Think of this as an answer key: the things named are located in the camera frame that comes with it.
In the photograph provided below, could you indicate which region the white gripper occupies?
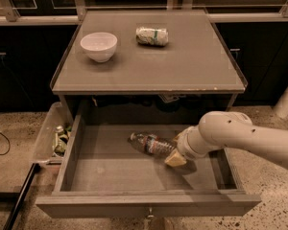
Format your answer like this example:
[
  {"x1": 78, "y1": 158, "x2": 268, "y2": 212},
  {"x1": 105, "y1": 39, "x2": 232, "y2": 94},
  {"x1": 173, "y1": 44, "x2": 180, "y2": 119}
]
[{"x1": 165, "y1": 126, "x2": 215, "y2": 167}]

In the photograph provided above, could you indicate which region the open grey top drawer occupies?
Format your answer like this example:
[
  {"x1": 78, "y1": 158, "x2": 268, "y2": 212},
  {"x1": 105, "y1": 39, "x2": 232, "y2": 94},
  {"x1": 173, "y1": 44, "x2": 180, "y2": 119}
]
[{"x1": 36, "y1": 101, "x2": 261, "y2": 218}]

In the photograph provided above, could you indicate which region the crushed white green can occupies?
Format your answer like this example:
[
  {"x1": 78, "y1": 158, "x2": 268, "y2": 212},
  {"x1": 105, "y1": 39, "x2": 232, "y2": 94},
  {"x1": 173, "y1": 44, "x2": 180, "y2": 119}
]
[{"x1": 135, "y1": 27, "x2": 169, "y2": 47}]

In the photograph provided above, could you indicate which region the metal drawer handle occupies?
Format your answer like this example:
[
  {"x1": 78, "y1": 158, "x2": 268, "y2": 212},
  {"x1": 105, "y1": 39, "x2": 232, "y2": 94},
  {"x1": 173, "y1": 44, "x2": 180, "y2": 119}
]
[{"x1": 145, "y1": 208, "x2": 155, "y2": 219}]

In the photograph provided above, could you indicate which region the black floor rail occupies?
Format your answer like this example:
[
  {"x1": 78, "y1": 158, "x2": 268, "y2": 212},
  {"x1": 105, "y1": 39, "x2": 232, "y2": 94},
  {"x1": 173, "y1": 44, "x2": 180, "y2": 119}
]
[{"x1": 3, "y1": 163, "x2": 40, "y2": 230}]

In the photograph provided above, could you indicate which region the white ceramic bowl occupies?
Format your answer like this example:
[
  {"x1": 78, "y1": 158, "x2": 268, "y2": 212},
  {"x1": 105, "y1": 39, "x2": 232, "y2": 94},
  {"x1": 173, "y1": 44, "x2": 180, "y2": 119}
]
[{"x1": 80, "y1": 32, "x2": 118, "y2": 62}]

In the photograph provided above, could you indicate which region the clear plastic water bottle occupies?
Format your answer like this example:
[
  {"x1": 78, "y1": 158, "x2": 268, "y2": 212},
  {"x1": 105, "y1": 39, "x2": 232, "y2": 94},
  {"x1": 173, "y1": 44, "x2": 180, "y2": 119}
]
[{"x1": 128, "y1": 132, "x2": 176, "y2": 157}]

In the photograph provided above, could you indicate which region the small bottle in bin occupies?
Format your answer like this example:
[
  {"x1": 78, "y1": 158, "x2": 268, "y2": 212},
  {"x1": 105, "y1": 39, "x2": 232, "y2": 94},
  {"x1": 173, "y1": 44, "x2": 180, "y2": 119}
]
[{"x1": 55, "y1": 126, "x2": 64, "y2": 136}]

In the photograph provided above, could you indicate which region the clear plastic storage bin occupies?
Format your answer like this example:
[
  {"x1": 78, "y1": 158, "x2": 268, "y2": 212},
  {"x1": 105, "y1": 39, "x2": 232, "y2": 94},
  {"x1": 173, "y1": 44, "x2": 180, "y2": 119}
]
[{"x1": 32, "y1": 102, "x2": 72, "y2": 166}]

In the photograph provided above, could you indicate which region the grey wooden cabinet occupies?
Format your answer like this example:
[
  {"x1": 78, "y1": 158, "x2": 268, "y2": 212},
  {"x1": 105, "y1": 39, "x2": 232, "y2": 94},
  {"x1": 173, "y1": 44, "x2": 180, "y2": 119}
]
[{"x1": 51, "y1": 10, "x2": 247, "y2": 109}]

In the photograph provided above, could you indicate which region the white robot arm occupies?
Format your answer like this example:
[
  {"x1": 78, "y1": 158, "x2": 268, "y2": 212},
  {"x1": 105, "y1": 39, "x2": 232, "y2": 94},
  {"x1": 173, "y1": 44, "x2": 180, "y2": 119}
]
[{"x1": 165, "y1": 111, "x2": 288, "y2": 170}]

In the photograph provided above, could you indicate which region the black floor cable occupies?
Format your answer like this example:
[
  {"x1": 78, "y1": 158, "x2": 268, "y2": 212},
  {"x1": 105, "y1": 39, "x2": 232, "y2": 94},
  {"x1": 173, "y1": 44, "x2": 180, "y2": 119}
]
[{"x1": 0, "y1": 125, "x2": 12, "y2": 156}]

